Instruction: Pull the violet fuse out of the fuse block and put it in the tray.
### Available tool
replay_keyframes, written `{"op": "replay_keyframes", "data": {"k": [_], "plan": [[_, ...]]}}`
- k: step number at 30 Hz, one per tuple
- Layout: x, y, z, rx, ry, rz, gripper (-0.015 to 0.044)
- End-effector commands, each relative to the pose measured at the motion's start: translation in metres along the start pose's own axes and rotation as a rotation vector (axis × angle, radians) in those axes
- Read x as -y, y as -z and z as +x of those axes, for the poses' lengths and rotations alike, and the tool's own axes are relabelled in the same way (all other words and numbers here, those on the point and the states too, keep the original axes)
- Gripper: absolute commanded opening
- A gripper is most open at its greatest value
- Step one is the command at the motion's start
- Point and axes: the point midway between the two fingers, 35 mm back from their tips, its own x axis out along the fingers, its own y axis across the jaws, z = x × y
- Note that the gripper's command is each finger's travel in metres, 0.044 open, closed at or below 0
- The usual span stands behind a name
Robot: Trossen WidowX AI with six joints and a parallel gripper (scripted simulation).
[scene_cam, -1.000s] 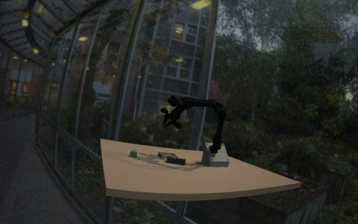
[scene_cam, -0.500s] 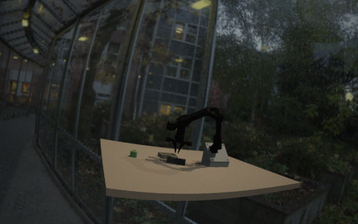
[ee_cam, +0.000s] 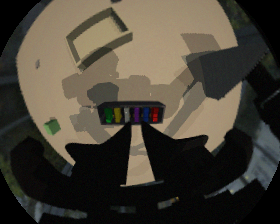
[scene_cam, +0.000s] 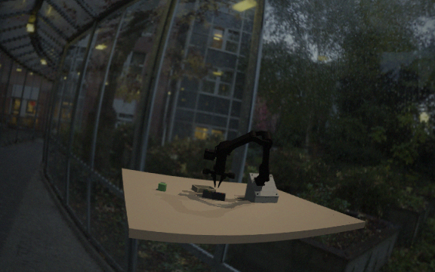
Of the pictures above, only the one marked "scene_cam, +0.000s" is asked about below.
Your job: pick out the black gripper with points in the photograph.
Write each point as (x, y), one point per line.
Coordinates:
(219, 170)

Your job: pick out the small green cube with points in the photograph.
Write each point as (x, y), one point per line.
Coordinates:
(162, 187)

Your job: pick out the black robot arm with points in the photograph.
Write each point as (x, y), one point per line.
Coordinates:
(224, 148)

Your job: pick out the beige shallow rectangular tray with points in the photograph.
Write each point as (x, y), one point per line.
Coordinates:
(201, 188)

